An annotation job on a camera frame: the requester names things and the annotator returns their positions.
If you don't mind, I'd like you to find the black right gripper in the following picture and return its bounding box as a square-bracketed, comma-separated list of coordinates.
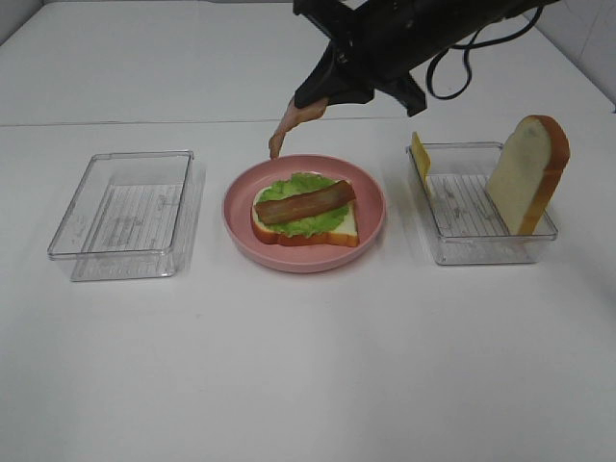
[293, 1, 549, 116]

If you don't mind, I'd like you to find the pink bacon strip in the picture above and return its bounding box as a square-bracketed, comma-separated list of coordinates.
[268, 98, 329, 160]

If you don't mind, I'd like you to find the yellow cheese slice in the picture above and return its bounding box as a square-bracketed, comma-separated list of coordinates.
[410, 131, 431, 187]

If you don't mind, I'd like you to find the green lettuce leaf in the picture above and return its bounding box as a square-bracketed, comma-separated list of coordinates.
[252, 172, 357, 238]

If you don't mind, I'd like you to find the brown bacon strip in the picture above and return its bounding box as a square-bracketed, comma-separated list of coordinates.
[254, 180, 355, 225]

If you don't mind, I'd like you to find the white bread slice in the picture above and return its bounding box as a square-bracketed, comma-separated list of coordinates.
[251, 172, 360, 247]
[485, 115, 570, 235]

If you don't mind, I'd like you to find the pink round plate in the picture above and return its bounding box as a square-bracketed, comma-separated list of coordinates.
[222, 155, 386, 273]

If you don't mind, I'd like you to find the right clear plastic container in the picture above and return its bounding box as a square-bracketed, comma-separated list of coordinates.
[406, 141, 558, 266]

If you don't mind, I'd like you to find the clear plastic container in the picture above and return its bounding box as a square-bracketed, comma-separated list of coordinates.
[47, 150, 198, 282]
[406, 141, 558, 266]

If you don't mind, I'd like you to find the left clear plastic container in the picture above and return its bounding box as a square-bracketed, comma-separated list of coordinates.
[47, 150, 198, 282]

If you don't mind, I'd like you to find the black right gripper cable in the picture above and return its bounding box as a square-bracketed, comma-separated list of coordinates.
[426, 0, 545, 101]

